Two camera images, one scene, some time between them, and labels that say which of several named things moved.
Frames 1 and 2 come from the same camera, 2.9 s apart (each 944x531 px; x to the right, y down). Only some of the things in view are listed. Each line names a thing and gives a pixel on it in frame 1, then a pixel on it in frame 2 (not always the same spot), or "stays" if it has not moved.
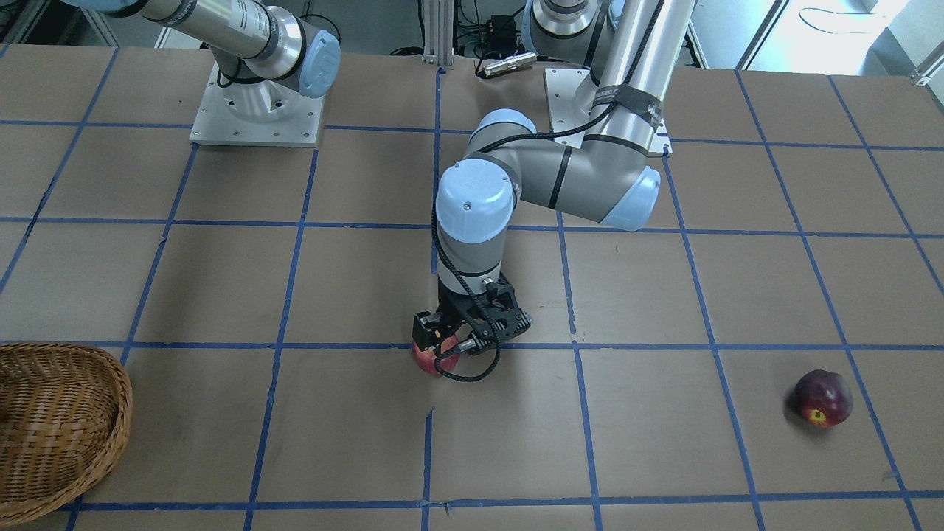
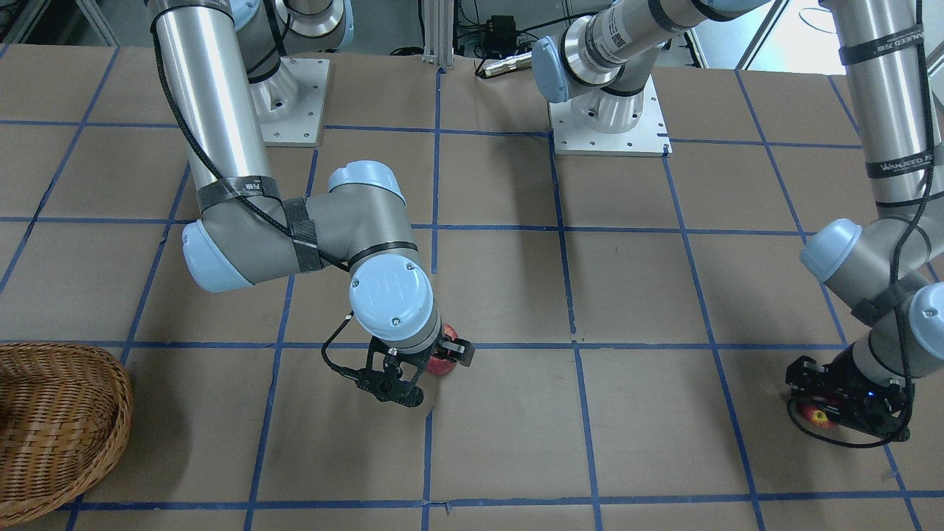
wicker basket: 65,412 stays
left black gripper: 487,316 → 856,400
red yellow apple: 425,358 stays
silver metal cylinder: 510,63 stays
